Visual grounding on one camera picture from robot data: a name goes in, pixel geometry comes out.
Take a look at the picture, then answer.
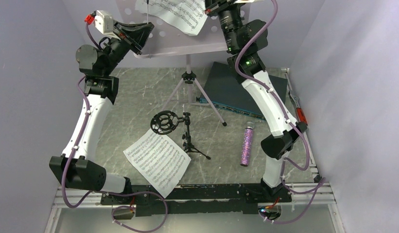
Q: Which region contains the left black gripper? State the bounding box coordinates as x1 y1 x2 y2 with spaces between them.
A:
103 20 155 76

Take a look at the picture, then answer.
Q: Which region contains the lilac perforated music stand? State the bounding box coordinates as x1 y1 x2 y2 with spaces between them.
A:
116 0 227 126

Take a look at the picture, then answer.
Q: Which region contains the sheet music page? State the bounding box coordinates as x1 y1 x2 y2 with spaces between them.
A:
135 0 207 36
123 129 191 198

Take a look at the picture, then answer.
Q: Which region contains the black microphone shock mount stand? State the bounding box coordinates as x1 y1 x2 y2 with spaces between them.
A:
150 110 211 160

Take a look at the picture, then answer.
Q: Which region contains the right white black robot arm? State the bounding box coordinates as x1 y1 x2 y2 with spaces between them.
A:
204 0 307 201

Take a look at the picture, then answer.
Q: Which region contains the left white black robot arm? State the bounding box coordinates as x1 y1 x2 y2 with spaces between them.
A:
49 21 154 204

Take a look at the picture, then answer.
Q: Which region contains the dark blue rack unit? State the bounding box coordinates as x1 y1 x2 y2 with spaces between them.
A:
196 62 288 121

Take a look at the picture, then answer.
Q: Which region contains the purple glitter microphone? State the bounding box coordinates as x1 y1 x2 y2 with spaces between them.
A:
240 122 255 166

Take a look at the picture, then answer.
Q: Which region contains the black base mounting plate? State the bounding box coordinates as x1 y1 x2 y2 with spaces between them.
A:
100 183 292 216

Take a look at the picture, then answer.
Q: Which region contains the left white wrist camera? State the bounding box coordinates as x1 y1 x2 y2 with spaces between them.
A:
84 10 115 37

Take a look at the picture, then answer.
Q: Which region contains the red handled adjustable wrench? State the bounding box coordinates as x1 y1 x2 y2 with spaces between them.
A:
288 90 308 124

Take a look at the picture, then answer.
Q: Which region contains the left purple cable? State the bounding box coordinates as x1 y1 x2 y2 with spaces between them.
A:
60 22 168 233

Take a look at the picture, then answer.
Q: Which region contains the aluminium frame rail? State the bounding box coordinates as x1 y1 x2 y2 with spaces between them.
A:
54 183 336 207

